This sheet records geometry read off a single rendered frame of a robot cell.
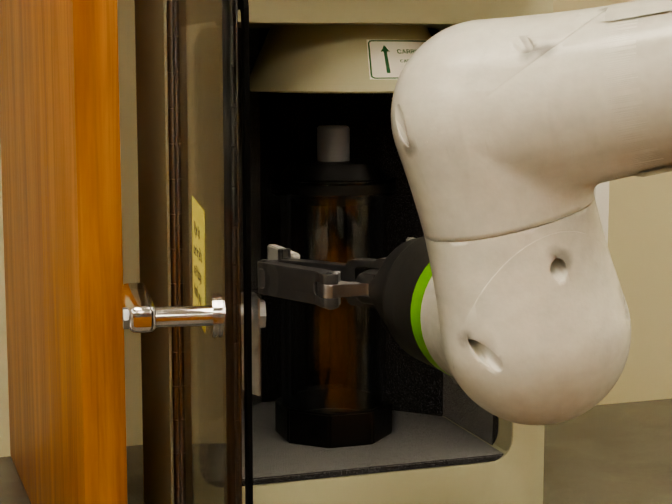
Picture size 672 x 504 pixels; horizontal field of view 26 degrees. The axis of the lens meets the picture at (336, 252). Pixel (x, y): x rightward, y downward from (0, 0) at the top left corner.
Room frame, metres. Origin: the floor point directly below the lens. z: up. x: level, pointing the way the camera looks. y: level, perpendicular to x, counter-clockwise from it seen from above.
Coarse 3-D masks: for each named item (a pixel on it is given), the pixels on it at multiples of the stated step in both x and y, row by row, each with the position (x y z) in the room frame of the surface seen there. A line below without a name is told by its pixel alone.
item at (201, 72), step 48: (192, 0) 0.93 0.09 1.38; (192, 48) 0.93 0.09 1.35; (192, 96) 0.94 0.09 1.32; (192, 144) 0.94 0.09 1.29; (192, 192) 0.95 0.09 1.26; (192, 288) 0.96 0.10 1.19; (192, 336) 0.96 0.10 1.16; (192, 384) 0.97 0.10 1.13; (240, 384) 0.78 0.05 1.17; (192, 432) 0.97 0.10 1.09; (240, 432) 0.78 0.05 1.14; (192, 480) 0.97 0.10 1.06; (240, 480) 0.78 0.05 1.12
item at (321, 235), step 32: (288, 224) 1.22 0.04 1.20; (320, 224) 1.20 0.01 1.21; (352, 224) 1.20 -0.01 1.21; (384, 224) 1.23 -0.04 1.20; (320, 256) 1.20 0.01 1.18; (352, 256) 1.20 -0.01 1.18; (384, 256) 1.23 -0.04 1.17; (288, 320) 1.22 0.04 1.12; (320, 320) 1.20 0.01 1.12; (352, 320) 1.20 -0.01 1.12; (288, 352) 1.22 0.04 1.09; (320, 352) 1.20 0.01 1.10; (352, 352) 1.20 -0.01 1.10; (384, 352) 1.23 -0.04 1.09; (288, 384) 1.22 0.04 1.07; (320, 384) 1.20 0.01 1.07; (352, 384) 1.20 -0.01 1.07; (384, 384) 1.23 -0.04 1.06
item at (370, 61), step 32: (288, 32) 1.19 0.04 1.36; (320, 32) 1.18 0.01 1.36; (352, 32) 1.17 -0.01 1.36; (384, 32) 1.18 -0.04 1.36; (416, 32) 1.20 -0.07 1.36; (256, 64) 1.22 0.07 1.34; (288, 64) 1.18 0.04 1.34; (320, 64) 1.16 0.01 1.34; (352, 64) 1.16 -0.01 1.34; (384, 64) 1.16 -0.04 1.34
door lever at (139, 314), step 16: (128, 288) 0.87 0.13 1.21; (144, 288) 0.87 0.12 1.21; (128, 304) 0.82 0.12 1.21; (144, 304) 0.81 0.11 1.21; (128, 320) 0.80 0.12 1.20; (144, 320) 0.80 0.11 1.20; (160, 320) 0.81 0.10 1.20; (176, 320) 0.81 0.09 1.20; (192, 320) 0.81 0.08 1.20; (208, 320) 0.81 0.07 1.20
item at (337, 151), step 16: (320, 128) 1.24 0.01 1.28; (336, 128) 1.23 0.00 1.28; (320, 144) 1.24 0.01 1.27; (336, 144) 1.23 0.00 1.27; (304, 160) 1.25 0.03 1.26; (320, 160) 1.24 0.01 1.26; (336, 160) 1.23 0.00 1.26; (352, 160) 1.25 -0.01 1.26; (368, 160) 1.25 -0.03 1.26; (288, 176) 1.22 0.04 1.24; (304, 176) 1.21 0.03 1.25; (320, 176) 1.20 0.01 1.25; (336, 176) 1.20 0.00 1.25; (352, 176) 1.21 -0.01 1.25; (368, 176) 1.21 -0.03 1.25; (384, 176) 1.23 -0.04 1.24
